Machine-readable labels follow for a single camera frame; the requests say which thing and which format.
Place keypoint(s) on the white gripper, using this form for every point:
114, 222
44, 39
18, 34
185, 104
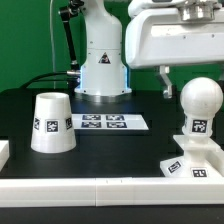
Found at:
158, 37

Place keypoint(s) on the white lamp bulb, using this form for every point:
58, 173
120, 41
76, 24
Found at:
201, 98

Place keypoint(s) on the white lamp base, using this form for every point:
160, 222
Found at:
200, 159

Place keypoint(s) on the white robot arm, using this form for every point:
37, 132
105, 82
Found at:
104, 75

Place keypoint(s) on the white lamp shade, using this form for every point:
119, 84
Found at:
53, 130

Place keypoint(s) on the white marker sheet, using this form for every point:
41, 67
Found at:
109, 121

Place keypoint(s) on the white front fence bar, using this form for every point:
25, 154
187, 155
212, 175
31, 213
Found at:
110, 192

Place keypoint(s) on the white fence bar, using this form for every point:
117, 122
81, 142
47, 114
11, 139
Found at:
4, 152
110, 192

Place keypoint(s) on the white left fence bar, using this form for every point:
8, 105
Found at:
4, 152

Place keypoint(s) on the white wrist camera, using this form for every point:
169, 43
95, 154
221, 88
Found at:
137, 6

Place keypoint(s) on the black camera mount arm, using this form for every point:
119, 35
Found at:
66, 13

